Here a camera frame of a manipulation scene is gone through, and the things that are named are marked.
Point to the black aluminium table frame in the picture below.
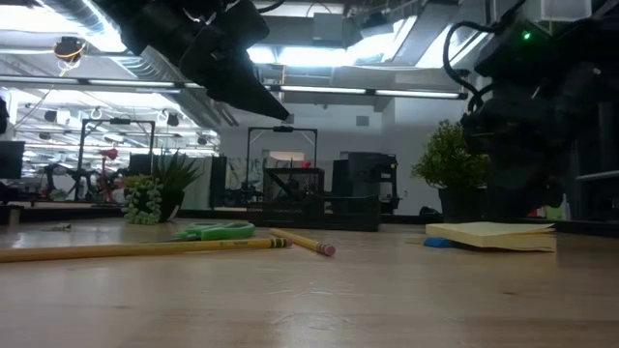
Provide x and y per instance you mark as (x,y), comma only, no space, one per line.
(72,213)

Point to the pale green box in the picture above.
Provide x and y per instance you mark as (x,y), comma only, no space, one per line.
(556,212)

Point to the yellow sticky note pad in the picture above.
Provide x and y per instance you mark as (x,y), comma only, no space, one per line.
(493,234)

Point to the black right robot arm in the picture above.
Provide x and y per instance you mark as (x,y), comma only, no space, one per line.
(556,53)

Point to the succulent plant in dark pot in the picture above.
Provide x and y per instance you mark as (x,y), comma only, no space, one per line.
(174,179)

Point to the dark monitor screen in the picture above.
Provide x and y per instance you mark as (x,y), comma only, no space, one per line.
(10,159)

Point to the background black frame with camera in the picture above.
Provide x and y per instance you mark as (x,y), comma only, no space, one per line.
(282,129)

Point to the blue eraser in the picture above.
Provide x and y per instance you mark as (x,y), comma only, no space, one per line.
(437,243)

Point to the long ceiling light strip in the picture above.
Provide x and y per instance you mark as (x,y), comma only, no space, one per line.
(319,90)

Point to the yellow pencil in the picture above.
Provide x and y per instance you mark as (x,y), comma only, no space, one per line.
(145,249)
(304,241)

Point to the black mesh desk organizer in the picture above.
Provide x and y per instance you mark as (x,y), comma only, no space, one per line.
(290,215)

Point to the small grey scrap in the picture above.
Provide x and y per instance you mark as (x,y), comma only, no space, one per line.
(59,226)

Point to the black cabinet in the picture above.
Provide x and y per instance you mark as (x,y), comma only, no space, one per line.
(367,169)

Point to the small red box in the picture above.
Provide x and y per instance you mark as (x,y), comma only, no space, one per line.
(534,212)

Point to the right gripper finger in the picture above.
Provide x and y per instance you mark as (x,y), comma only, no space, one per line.
(524,205)

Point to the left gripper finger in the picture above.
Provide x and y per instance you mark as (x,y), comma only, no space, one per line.
(217,87)
(242,72)

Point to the background black robot station frame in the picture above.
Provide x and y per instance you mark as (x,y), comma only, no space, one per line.
(116,121)

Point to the bushy plant in black pot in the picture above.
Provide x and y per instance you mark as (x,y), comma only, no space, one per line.
(450,159)

